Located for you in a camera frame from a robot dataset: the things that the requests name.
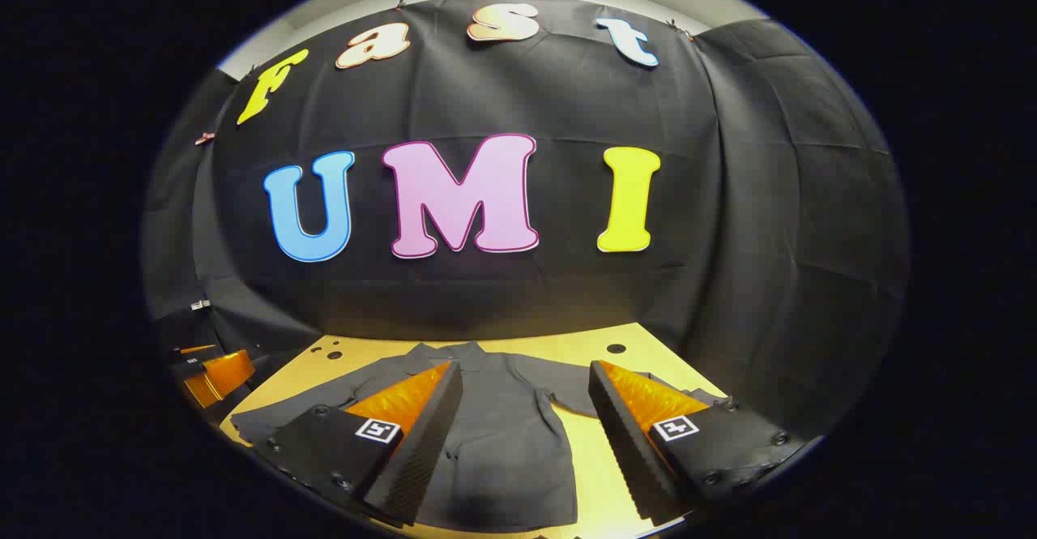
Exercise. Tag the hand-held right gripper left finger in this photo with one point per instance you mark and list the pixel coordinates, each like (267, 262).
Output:
(429, 442)

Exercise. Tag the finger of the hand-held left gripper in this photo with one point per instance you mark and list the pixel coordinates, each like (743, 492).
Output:
(227, 370)

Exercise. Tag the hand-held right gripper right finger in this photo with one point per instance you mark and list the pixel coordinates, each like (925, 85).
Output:
(624, 442)

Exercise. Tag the grey button shirt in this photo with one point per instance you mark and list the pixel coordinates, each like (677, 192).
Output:
(502, 442)

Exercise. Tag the red cloth clip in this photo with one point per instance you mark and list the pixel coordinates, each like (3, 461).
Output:
(205, 139)

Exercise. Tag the black backdrop cloth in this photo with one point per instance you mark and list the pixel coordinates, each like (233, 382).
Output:
(567, 101)

